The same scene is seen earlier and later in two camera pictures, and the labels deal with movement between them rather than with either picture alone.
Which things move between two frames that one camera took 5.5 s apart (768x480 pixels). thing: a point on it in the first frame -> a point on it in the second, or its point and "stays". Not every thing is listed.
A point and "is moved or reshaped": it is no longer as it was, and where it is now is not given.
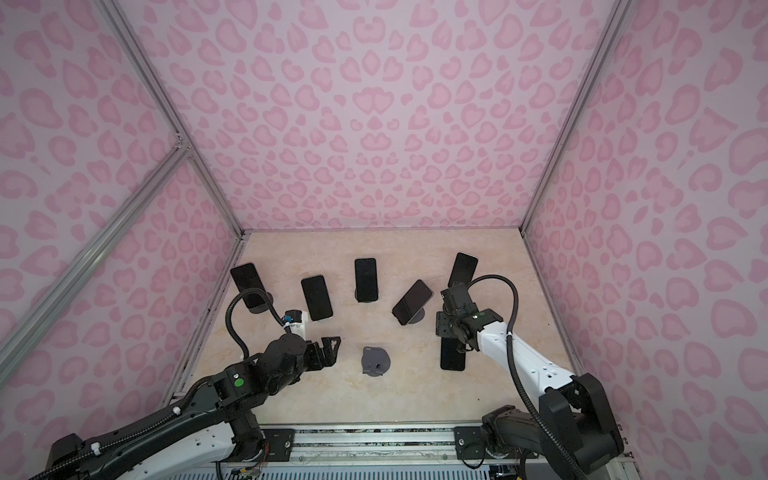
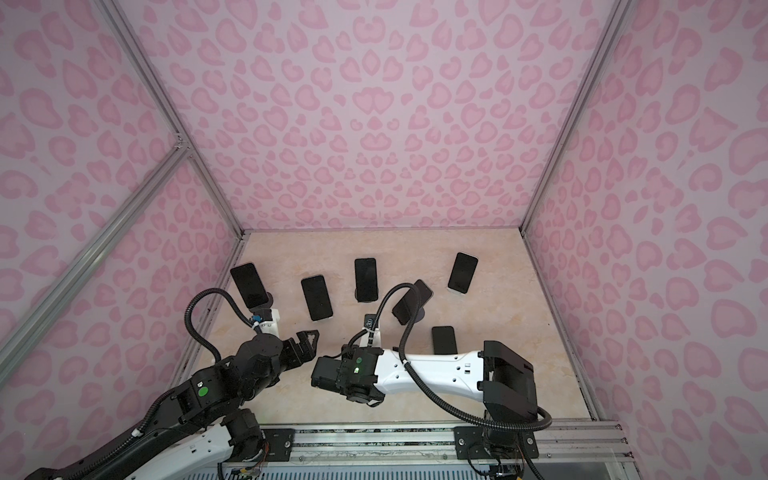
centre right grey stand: (418, 317) stays
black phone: (463, 269) stays
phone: (412, 303) stays
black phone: (317, 297) stays
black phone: (450, 358) is moved or reshaped
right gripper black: (441, 321) -> (351, 353)
